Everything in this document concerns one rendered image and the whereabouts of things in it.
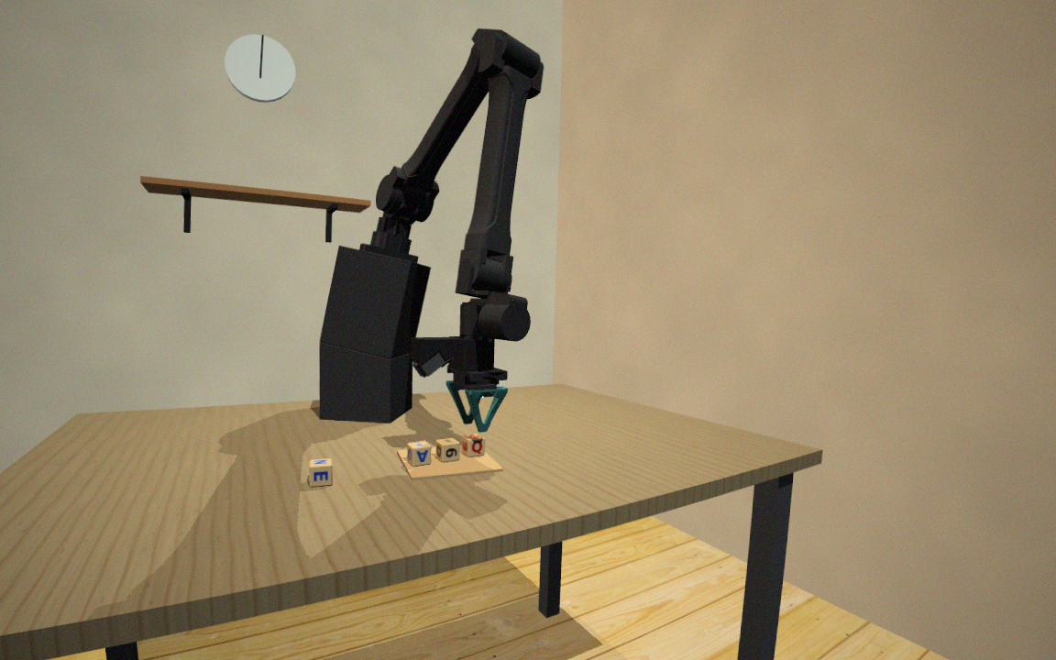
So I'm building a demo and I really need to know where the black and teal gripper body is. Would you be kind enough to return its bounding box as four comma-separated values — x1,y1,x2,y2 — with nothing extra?
447,336,508,391

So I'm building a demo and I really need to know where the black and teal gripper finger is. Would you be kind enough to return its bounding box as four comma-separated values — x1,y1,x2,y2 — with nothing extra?
465,386,508,433
446,380,474,425

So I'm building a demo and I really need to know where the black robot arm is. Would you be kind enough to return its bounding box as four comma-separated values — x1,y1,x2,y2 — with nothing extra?
359,29,544,377

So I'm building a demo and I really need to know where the cream letter block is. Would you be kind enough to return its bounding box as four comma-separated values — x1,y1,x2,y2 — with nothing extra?
407,441,432,467
436,438,460,463
463,434,485,457
309,458,333,487

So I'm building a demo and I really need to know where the tan flat mat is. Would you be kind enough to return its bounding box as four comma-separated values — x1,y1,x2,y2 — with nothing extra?
397,445,503,480

